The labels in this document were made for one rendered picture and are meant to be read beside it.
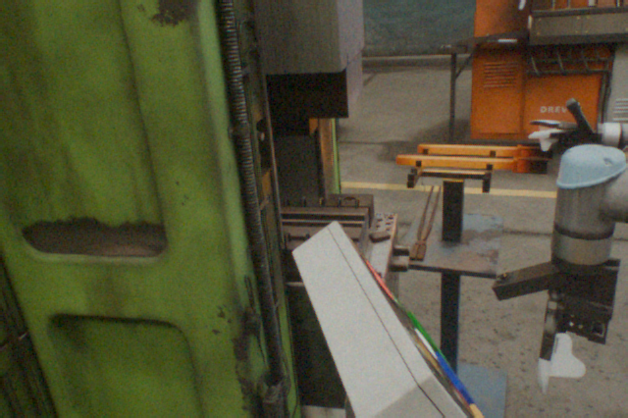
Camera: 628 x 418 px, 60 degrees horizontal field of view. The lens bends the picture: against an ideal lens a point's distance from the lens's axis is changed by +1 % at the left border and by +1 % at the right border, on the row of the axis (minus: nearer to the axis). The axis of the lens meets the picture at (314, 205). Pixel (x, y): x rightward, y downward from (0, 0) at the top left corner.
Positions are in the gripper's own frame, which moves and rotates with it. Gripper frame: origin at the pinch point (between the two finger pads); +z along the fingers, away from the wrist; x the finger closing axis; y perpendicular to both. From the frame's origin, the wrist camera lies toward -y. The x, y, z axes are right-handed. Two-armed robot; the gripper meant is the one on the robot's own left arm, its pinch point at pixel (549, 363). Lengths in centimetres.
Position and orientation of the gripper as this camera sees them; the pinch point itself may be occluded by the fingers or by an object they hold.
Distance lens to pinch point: 96.3
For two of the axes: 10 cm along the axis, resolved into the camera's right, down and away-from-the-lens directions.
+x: 5.5, -3.7, 7.5
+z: 0.8, 9.1, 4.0
